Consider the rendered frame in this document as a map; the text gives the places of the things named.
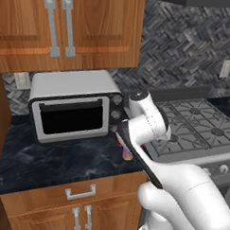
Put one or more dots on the red purple soda can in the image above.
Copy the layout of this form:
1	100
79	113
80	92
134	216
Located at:
127	154

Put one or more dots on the toaster oven glass door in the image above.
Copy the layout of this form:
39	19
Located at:
72	119

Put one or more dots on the silver stove knob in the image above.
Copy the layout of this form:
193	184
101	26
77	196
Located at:
223	169

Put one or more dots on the wooden drawer front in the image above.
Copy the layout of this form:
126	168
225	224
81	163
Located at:
113	189

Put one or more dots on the wooden wall cupboard door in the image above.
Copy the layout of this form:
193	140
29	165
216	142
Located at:
105	21
23	18

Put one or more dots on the dark grey range hood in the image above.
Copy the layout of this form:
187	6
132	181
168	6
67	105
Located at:
194	1

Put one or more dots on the white wall outlet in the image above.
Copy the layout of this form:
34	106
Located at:
226	68
22	80

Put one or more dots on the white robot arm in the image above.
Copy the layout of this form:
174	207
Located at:
186	189

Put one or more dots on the wooden base cupboard door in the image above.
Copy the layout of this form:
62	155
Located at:
42	221
115	216

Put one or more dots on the silver toaster oven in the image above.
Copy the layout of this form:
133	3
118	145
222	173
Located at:
71	83

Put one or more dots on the grey gas stove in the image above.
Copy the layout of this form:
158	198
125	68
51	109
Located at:
198	123

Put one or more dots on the dark toaster oven knob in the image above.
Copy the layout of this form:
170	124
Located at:
117	99
114	114
113	128

